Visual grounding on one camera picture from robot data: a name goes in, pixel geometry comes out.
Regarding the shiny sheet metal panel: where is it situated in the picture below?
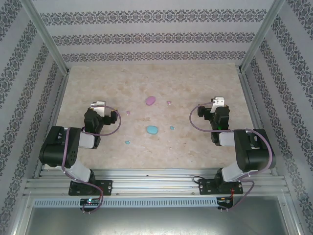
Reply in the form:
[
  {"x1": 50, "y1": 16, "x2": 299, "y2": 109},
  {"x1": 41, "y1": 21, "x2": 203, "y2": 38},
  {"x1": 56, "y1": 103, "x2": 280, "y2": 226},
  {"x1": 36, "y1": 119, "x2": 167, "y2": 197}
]
[{"x1": 24, "y1": 207, "x2": 299, "y2": 235}]

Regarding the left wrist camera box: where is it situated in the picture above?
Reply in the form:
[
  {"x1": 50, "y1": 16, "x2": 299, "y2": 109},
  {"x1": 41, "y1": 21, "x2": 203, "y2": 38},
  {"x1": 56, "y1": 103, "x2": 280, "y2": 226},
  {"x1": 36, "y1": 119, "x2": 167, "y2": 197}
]
[{"x1": 89, "y1": 100, "x2": 108, "y2": 118}]

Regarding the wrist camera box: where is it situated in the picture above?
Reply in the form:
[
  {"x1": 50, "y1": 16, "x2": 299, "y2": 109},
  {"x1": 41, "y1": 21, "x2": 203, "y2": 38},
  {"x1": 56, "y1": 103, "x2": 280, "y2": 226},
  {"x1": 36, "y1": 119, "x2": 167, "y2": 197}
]
[
  {"x1": 89, "y1": 100, "x2": 108, "y2": 118},
  {"x1": 210, "y1": 96, "x2": 226, "y2": 114}
]

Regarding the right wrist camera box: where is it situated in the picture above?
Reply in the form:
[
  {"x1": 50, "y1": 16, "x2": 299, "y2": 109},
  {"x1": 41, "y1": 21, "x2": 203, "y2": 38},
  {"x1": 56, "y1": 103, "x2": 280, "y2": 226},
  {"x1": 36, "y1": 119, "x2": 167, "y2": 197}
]
[{"x1": 210, "y1": 96, "x2": 226, "y2": 114}]

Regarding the aluminium table side rail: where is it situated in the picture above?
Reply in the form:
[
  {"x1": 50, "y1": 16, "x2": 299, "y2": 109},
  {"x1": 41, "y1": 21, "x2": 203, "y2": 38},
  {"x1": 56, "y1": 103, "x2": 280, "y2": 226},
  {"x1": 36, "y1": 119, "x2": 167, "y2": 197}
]
[
  {"x1": 33, "y1": 72, "x2": 70, "y2": 178},
  {"x1": 238, "y1": 70, "x2": 279, "y2": 177}
]

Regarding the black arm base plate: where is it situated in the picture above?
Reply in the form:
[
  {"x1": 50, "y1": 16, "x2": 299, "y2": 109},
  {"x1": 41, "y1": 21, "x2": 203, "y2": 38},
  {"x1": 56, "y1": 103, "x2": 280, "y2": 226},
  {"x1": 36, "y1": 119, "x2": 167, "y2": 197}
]
[
  {"x1": 68, "y1": 180, "x2": 113, "y2": 196},
  {"x1": 198, "y1": 178, "x2": 244, "y2": 196}
]

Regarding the wide aluminium mounting rail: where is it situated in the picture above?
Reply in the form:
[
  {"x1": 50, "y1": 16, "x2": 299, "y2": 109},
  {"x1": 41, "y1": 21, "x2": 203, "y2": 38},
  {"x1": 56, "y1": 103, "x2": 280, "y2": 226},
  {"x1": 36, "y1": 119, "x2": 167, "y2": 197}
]
[{"x1": 24, "y1": 168, "x2": 291, "y2": 196}]

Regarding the aluminium frame post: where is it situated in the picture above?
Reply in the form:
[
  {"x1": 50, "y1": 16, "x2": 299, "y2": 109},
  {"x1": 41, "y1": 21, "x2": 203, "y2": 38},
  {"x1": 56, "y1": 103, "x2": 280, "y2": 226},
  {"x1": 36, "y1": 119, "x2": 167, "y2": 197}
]
[
  {"x1": 21, "y1": 0, "x2": 71, "y2": 75},
  {"x1": 237, "y1": 0, "x2": 287, "y2": 74},
  {"x1": 22, "y1": 192, "x2": 34, "y2": 235},
  {"x1": 282, "y1": 190, "x2": 303, "y2": 235}
]

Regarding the slotted grey cable duct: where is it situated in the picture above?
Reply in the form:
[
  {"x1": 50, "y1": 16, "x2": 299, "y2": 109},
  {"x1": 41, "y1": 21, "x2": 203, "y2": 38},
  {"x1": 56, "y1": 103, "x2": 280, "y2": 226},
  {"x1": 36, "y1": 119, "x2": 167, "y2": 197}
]
[{"x1": 33, "y1": 198, "x2": 233, "y2": 208}]

